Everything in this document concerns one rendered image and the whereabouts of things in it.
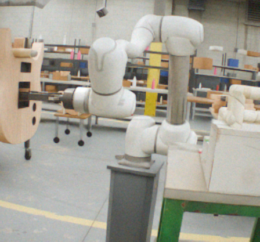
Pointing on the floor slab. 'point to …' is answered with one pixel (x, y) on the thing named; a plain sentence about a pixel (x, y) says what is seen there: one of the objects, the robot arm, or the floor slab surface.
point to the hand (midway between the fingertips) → (25, 94)
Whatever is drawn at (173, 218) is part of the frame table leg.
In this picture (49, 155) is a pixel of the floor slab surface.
